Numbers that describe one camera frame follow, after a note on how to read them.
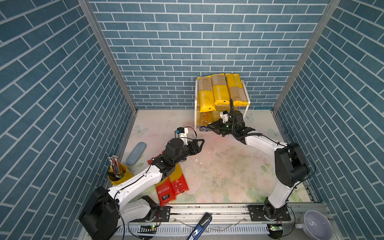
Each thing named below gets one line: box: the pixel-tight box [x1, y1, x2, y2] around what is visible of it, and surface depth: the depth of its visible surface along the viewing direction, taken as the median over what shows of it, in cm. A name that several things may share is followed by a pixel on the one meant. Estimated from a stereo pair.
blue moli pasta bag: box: [199, 125, 212, 132], surface depth 88 cm
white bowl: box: [295, 210, 334, 240], surface depth 69 cm
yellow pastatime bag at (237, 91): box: [225, 73, 250, 106], surface depth 84 cm
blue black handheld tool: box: [186, 212, 213, 240], surface depth 68 cm
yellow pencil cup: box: [108, 155, 134, 186], surface depth 77 cm
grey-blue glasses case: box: [126, 142, 147, 166], surface depth 96 cm
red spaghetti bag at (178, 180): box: [169, 163, 189, 196], surface depth 84 cm
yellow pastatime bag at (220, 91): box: [211, 73, 230, 105], surface depth 84 cm
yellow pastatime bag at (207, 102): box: [197, 75, 217, 113], surface depth 81 cm
